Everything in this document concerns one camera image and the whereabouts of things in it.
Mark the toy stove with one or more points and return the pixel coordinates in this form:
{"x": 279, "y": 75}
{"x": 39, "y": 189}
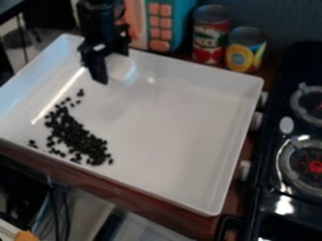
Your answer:
{"x": 293, "y": 141}

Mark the pile of black bits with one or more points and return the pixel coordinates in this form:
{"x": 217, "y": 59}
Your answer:
{"x": 73, "y": 135}

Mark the white tray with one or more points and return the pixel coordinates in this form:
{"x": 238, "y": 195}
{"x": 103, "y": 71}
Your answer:
{"x": 167, "y": 125}

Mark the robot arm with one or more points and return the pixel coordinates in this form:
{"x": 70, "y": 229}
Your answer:
{"x": 95, "y": 15}

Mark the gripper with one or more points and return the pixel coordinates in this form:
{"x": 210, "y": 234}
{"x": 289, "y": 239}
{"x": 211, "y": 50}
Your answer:
{"x": 105, "y": 44}

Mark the toy microwave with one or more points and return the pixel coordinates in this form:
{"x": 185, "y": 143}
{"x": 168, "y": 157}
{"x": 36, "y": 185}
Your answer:
{"x": 167, "y": 23}

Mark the red and white can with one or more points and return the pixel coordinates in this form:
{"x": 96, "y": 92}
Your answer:
{"x": 209, "y": 36}

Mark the white tool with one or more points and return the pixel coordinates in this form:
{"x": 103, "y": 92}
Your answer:
{"x": 121, "y": 67}

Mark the yellow and blue can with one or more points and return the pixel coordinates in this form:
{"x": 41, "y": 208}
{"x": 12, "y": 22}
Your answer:
{"x": 245, "y": 50}

